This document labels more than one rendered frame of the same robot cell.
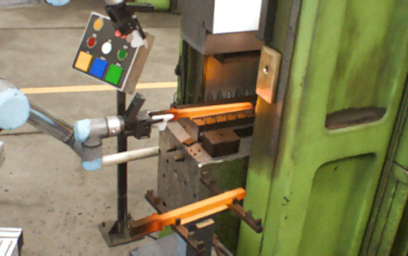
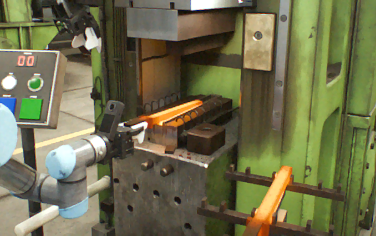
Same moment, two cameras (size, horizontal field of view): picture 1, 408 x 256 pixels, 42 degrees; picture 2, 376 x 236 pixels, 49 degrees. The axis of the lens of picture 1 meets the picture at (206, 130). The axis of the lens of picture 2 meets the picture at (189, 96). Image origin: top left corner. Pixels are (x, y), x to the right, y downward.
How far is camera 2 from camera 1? 102 cm
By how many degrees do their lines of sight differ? 31
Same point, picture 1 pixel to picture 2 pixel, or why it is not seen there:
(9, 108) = not seen: outside the picture
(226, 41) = (191, 25)
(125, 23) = (79, 17)
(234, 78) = (163, 85)
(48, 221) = not seen: outside the picture
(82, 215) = not seen: outside the picture
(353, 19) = not seen: outside the picture
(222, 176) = (221, 174)
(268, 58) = (259, 23)
